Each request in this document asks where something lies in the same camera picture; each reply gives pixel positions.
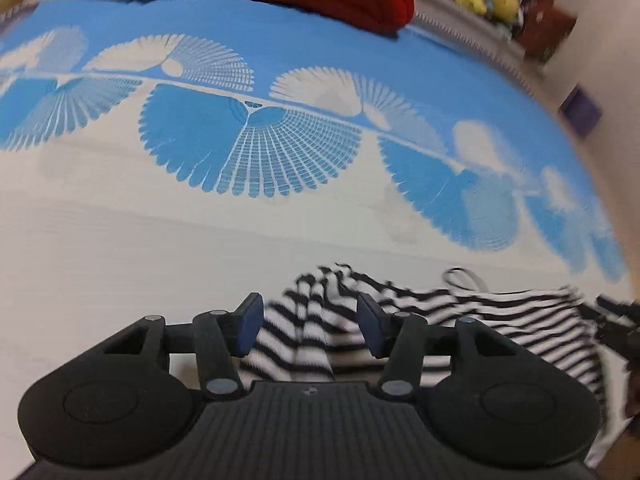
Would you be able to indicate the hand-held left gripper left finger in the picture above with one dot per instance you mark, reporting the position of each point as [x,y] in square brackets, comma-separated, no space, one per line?
[250,322]

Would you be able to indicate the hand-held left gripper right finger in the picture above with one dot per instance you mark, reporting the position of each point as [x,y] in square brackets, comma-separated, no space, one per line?
[371,327]

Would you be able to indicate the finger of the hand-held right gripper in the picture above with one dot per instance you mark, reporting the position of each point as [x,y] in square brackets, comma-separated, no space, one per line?
[622,330]

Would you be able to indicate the striped black white hooded top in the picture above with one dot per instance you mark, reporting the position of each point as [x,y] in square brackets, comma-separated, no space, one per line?
[525,320]

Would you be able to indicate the blue white printed bed mat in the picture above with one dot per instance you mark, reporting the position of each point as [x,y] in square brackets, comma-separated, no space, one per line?
[200,235]

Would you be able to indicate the purple box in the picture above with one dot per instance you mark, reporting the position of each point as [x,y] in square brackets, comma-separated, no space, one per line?
[580,110]

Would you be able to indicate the white windowsill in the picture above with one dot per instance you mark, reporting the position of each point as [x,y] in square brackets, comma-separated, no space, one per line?
[475,35]

